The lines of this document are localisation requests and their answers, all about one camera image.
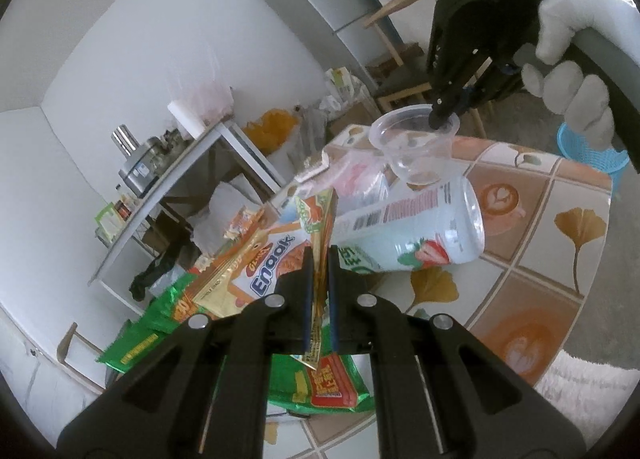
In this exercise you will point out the steel thermos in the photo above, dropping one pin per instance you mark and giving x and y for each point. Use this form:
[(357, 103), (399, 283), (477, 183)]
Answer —
[(124, 139)]

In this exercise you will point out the yellow plastic bag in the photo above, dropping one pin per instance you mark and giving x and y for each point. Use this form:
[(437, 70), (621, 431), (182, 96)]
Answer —
[(272, 131)]

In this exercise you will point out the pink white plastic packet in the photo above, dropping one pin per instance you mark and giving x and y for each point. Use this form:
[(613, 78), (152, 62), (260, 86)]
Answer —
[(357, 179)]

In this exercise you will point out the green white food packet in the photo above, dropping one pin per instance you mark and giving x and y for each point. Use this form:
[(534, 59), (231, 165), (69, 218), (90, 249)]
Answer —
[(109, 221)]

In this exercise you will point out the grey clear plastic bag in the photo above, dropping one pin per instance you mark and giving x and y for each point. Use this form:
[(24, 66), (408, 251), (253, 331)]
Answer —
[(307, 134)]

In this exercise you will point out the brown wooden stool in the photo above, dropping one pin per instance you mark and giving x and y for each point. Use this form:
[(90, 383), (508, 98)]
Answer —
[(385, 70)]

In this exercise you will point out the white side table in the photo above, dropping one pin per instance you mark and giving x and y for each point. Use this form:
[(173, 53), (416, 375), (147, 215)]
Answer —
[(150, 203)]

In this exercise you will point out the clear plastic cup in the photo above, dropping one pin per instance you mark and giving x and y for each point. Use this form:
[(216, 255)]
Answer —
[(415, 149)]

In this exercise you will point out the person's right hand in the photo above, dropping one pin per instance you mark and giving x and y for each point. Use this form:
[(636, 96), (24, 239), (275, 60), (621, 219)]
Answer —
[(585, 109)]

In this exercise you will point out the gold green snack wrapper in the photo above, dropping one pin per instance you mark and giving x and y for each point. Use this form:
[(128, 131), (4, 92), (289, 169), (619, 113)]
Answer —
[(320, 219)]

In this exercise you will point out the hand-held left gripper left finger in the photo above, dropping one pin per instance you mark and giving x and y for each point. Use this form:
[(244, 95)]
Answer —
[(307, 309)]

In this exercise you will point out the white flat pack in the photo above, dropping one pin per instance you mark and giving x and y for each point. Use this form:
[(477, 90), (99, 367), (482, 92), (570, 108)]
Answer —
[(312, 169)]

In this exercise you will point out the small red jar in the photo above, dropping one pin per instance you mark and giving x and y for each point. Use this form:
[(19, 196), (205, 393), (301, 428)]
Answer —
[(125, 209)]

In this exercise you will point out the black cloth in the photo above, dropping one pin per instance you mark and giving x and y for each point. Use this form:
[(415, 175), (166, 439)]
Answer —
[(150, 279)]

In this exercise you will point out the pink translucent plastic bag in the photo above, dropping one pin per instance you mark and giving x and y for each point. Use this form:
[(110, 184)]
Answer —
[(210, 99)]

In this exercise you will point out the steel rice cooker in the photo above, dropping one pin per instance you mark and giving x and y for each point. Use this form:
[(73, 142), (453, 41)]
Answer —
[(140, 171)]

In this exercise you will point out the wooden chair with dark seat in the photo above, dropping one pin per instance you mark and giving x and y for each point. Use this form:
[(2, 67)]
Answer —
[(67, 344), (400, 86)]

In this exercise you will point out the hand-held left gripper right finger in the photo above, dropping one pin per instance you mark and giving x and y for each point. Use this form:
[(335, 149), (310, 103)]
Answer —
[(334, 314)]

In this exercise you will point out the metal tray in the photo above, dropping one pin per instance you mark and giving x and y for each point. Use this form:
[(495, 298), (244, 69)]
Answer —
[(170, 144)]

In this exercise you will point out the white paper towel roll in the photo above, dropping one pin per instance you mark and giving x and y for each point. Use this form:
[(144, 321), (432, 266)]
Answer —
[(185, 116)]

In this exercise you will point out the blue plastic basket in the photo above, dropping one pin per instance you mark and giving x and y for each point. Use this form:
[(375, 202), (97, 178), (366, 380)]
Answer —
[(590, 159)]

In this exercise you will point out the white fluffy rug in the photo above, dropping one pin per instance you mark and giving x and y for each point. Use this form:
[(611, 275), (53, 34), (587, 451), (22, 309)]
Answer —
[(590, 389)]

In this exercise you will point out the white orange snack packet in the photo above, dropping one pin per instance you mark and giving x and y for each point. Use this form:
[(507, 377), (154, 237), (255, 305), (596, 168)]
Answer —
[(272, 264)]

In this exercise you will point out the person's right forearm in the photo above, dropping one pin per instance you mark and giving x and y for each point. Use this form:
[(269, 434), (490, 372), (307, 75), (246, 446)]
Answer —
[(610, 14)]

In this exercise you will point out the green packet with red label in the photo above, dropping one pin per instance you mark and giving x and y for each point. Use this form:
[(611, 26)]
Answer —
[(330, 389)]

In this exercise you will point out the gold foil packet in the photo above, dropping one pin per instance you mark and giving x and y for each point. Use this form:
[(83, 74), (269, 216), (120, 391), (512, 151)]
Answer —
[(220, 289)]

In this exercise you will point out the cardboard box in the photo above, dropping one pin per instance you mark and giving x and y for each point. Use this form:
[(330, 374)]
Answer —
[(357, 116)]

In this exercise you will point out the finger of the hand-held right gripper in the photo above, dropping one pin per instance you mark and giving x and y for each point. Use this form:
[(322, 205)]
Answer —
[(442, 99), (487, 84)]

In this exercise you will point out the white plastic bag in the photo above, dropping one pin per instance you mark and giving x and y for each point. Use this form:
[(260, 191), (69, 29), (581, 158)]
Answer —
[(345, 89)]

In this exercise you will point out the orange white yellow packet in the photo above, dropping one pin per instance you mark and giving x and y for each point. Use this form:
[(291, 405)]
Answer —
[(245, 223)]

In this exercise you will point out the white sack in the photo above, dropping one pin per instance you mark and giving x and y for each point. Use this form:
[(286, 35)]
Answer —
[(225, 204)]

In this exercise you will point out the white milk drink bottle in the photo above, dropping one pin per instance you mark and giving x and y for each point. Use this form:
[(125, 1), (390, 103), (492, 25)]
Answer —
[(420, 229)]

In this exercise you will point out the patterned tablecloth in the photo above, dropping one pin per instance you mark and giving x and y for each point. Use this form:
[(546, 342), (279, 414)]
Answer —
[(540, 249)]

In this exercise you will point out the green snack packet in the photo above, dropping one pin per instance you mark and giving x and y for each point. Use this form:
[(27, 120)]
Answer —
[(172, 304), (135, 349)]

